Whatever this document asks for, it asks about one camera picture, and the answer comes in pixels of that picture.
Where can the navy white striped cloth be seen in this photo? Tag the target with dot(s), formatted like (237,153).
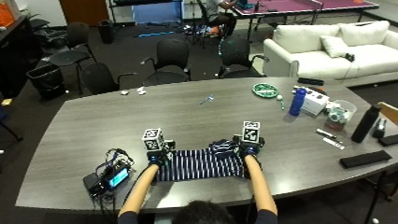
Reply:
(198,163)

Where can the wooden chair back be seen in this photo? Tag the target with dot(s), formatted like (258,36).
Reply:
(389,112)

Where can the white sofa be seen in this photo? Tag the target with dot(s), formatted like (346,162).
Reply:
(332,54)

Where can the green pen with white ball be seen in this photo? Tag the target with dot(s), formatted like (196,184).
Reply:
(281,102)

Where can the small black box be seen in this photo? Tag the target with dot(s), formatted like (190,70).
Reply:
(389,140)

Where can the white marker cube on glove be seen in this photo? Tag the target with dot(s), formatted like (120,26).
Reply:
(250,132)
(152,139)

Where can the black water bottle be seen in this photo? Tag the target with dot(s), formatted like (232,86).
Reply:
(365,123)

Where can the white cardboard box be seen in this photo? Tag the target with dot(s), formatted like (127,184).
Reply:
(314,101)

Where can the white sofa cushion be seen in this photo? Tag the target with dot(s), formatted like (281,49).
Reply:
(334,46)

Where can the black rectangular pouch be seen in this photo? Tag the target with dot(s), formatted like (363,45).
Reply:
(310,81)

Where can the purple table-tennis table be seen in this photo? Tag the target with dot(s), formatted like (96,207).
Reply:
(298,6)

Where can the blue water bottle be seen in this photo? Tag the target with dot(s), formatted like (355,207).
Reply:
(297,102)

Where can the black tall waste bin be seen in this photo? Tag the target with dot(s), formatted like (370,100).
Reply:
(107,31)

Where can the the person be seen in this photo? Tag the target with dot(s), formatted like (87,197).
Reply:
(201,214)

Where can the black cabinet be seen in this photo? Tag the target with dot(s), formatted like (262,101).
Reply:
(15,56)

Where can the white marker cube on right glove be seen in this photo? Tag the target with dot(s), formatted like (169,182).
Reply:
(250,132)

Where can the white marker cube on left glove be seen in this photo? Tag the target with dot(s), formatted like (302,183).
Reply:
(152,139)

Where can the black game controller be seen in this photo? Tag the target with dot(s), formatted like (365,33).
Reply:
(350,57)

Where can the person's right hand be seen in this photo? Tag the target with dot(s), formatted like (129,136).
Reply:
(249,149)

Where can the black marker pen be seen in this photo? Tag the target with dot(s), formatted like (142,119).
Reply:
(325,133)

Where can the black office chair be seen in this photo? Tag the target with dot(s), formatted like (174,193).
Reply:
(101,78)
(169,62)
(73,49)
(238,59)

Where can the black flat case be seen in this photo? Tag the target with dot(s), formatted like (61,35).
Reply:
(365,159)

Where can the white crumpled paper piece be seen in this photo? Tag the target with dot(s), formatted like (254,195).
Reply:
(141,90)
(124,92)

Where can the clear plastic container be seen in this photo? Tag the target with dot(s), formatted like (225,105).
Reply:
(341,114)

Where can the person's left hand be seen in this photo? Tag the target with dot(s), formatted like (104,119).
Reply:
(157,157)

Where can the white flat strip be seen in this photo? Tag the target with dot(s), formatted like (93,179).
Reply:
(333,143)

